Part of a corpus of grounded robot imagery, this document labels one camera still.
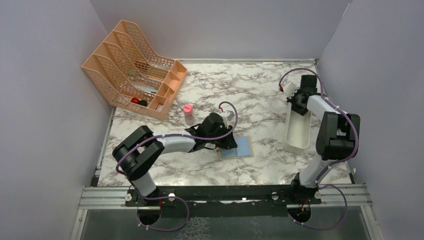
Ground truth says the white oblong tray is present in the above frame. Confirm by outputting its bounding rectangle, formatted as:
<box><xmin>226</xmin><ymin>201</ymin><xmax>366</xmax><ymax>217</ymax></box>
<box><xmin>282</xmin><ymin>103</ymin><xmax>312</xmax><ymax>154</ymax></box>

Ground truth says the peach mesh file organizer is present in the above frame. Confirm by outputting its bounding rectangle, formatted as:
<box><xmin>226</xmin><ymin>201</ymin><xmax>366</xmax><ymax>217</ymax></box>
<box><xmin>81</xmin><ymin>20</ymin><xmax>188</xmax><ymax>121</ymax></box>

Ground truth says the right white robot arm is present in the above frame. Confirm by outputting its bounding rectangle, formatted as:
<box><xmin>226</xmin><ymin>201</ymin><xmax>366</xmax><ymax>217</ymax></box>
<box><xmin>283</xmin><ymin>75</ymin><xmax>361</xmax><ymax>204</ymax></box>

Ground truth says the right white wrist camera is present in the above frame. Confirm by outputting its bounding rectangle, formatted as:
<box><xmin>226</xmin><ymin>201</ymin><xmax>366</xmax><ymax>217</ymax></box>
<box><xmin>280</xmin><ymin>81</ymin><xmax>299</xmax><ymax>102</ymax></box>

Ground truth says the black round object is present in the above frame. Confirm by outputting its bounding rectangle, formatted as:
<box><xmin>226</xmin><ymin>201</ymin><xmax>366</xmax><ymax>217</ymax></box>
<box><xmin>137</xmin><ymin>100</ymin><xmax>148</xmax><ymax>107</ymax></box>

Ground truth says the pink capped small bottle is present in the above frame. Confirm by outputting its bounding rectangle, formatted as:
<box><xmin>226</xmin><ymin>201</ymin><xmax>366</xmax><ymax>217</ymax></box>
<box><xmin>182</xmin><ymin>104</ymin><xmax>195</xmax><ymax>126</ymax></box>

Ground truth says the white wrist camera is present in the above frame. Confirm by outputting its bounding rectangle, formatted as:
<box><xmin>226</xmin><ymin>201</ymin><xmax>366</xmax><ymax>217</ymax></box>
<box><xmin>280</xmin><ymin>81</ymin><xmax>299</xmax><ymax>102</ymax></box>
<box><xmin>219</xmin><ymin>110</ymin><xmax>235</xmax><ymax>125</ymax></box>

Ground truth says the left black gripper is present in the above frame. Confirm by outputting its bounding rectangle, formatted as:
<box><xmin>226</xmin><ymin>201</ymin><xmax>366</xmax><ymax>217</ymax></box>
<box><xmin>206</xmin><ymin>124</ymin><xmax>238</xmax><ymax>150</ymax></box>

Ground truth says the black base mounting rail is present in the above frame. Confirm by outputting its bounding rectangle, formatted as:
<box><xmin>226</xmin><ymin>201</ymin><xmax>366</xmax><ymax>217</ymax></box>
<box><xmin>124</xmin><ymin>185</ymin><xmax>322</xmax><ymax>218</ymax></box>

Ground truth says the red round object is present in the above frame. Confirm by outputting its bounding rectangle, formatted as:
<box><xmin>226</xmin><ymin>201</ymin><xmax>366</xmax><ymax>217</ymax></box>
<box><xmin>130</xmin><ymin>97</ymin><xmax>139</xmax><ymax>104</ymax></box>

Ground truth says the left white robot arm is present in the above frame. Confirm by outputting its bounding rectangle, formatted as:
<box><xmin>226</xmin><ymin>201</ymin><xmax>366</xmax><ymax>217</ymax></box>
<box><xmin>112</xmin><ymin>110</ymin><xmax>238</xmax><ymax>206</ymax></box>

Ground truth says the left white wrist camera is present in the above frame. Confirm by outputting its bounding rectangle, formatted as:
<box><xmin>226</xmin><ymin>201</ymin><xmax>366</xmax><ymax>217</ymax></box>
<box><xmin>219</xmin><ymin>110</ymin><xmax>235</xmax><ymax>125</ymax></box>

